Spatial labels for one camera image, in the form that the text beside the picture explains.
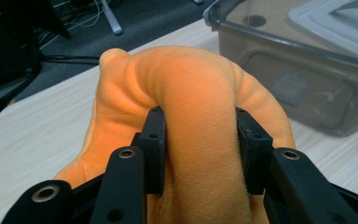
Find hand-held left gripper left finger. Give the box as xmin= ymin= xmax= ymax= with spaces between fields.
xmin=131 ymin=105 xmax=168 ymax=195

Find clear grey storage box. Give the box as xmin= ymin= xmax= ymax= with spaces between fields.
xmin=203 ymin=0 xmax=358 ymax=138

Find black floor cables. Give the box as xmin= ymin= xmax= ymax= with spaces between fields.
xmin=40 ymin=53 xmax=102 ymax=66

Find white cable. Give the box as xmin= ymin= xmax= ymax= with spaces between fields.
xmin=69 ymin=0 xmax=105 ymax=31

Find dark cabinet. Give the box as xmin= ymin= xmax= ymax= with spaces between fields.
xmin=0 ymin=0 xmax=73 ymax=41

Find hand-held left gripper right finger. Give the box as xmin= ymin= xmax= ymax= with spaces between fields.
xmin=235 ymin=106 xmax=274 ymax=196

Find white lidded plastic container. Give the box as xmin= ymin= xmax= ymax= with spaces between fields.
xmin=287 ymin=0 xmax=358 ymax=63

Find orange plush toy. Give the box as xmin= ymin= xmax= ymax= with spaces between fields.
xmin=53 ymin=46 xmax=296 ymax=224

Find black table grommet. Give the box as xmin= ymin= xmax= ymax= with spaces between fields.
xmin=243 ymin=14 xmax=267 ymax=28

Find white metal desk frame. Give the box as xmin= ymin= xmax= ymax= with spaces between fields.
xmin=101 ymin=0 xmax=124 ymax=35

